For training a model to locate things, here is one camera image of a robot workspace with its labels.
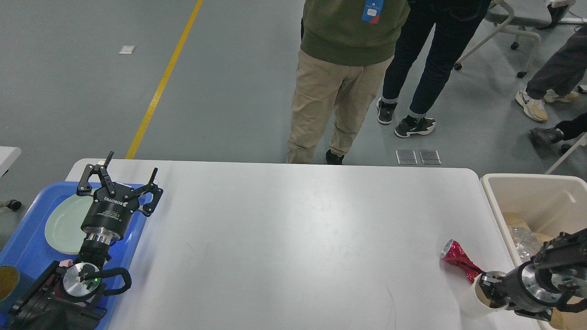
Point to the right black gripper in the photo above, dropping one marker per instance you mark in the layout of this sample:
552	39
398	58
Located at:
519	290

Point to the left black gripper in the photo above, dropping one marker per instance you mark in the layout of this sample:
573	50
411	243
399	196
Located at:
110	213

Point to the red foil wrapper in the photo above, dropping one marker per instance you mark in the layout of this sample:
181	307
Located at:
453	254

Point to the aluminium foil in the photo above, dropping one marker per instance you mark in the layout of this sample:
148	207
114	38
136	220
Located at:
526	242

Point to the light green plate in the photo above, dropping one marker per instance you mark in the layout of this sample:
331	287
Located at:
63	227

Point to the brown paper bag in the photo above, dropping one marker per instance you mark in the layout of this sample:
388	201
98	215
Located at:
568	321
513	219

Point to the pink mug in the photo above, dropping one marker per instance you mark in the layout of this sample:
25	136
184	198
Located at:
66	263

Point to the blue-grey mug yellow inside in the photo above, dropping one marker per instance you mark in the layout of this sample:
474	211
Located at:
13	284

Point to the white paper cup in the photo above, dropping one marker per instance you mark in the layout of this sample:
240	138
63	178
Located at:
474	303

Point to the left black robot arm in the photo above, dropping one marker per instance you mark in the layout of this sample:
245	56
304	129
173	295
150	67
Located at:
79	297

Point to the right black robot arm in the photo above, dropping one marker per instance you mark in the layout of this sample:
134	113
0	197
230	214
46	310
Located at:
554	278

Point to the brown bag in bin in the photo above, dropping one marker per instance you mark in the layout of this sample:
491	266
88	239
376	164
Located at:
542	237

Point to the beige plastic bin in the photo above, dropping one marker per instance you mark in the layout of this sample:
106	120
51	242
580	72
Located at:
550	204

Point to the blue plastic tray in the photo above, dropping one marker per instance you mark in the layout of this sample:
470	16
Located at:
28	250

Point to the white chair at right edge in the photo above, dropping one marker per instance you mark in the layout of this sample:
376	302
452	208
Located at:
581	142

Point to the seated person at right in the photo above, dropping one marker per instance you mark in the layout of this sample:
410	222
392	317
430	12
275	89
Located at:
563	131

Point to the person in grey trousers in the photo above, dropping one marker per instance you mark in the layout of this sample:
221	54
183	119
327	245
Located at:
556	80

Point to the person in dark jeans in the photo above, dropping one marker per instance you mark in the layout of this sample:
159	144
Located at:
453	23

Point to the right white office chair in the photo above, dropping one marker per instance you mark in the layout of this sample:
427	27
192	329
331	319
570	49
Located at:
515	17

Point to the person in khaki trousers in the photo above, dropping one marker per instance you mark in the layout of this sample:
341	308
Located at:
345	50

